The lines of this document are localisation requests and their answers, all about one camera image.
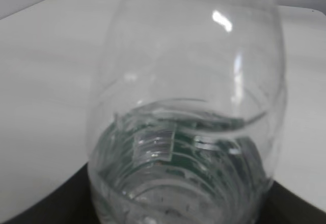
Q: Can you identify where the clear Cestbon water bottle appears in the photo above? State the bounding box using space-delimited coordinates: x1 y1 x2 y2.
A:
87 0 286 223

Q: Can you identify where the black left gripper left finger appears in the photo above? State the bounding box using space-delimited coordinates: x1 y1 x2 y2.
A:
0 163 100 224

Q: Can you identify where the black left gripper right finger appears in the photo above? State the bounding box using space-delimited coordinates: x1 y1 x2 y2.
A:
257 181 326 224

